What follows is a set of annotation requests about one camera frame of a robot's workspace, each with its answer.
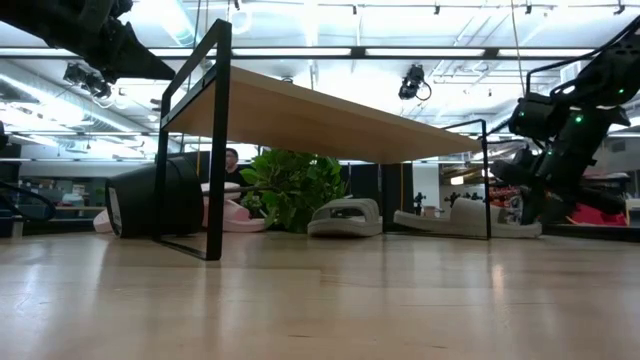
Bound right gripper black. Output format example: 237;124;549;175
492;107;631;226

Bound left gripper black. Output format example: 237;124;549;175
74;0;176;85

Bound grey slide sandal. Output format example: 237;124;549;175
306;197;384;239
393;196;544;240

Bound wooden shelf with black frame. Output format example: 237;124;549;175
152;18;494;262

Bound rack with red bins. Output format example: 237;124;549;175
488;169;632;227

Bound black partition panels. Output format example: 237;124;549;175
342;162;416;234

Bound black plant pot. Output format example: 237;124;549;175
104;155;205;239

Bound person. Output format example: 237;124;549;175
223;147;251;189

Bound green leafy plant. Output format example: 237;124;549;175
238;148;351;235

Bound black overhead rig beam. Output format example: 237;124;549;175
0;45;601;62

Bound black table frame rails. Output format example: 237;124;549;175
0;219;640;244

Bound black ceiling camera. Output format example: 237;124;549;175
62;61;114;100
398;63;433;102

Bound yellow hanging cable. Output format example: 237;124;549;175
509;0;527;99

